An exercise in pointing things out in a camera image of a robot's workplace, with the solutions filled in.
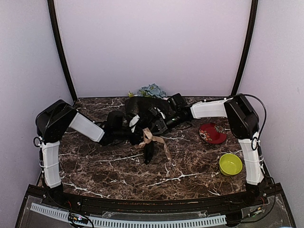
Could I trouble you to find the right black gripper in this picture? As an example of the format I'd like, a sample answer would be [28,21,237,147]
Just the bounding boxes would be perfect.
[148,111,186,135]

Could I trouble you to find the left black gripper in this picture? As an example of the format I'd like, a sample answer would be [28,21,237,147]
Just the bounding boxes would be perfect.
[113,127,150,145]

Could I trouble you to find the beige satin ribbon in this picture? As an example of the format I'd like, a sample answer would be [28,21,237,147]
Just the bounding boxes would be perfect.
[135,128,171,161]

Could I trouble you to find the black wrapping paper sheet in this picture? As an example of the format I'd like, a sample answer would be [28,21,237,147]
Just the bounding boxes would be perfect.
[125,96,170,164]

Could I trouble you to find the blue hydrangea flower stem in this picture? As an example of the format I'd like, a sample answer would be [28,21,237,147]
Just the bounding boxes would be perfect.
[137,83,167,99]

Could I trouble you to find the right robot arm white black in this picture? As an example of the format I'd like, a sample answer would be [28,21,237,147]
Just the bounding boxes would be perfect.
[149,94,266,206]

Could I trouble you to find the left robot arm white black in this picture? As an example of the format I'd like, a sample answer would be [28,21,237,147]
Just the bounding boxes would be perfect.
[33,99,143,207]

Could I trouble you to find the red floral plate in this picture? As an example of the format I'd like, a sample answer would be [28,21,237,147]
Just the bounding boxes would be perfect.
[199,123,227,144]

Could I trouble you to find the lime green bowl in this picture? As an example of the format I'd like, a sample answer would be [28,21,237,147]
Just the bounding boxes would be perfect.
[219,153,243,176]

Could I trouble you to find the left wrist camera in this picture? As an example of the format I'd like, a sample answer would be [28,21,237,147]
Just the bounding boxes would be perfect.
[129,115,140,133]

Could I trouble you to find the black front table rail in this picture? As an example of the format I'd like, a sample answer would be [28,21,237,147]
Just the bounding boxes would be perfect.
[59,190,252,214]

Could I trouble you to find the grey slotted cable duct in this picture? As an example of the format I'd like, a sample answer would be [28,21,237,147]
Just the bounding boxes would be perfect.
[30,203,227,228]

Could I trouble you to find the right black frame post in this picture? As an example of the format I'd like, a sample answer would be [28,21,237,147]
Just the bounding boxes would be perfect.
[230,0,258,95]

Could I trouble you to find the black frame post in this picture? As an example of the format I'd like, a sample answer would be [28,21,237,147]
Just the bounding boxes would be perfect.
[230,0,258,95]
[47,0,78,103]

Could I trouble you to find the left black frame post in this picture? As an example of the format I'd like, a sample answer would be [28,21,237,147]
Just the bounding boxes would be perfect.
[47,0,78,103]

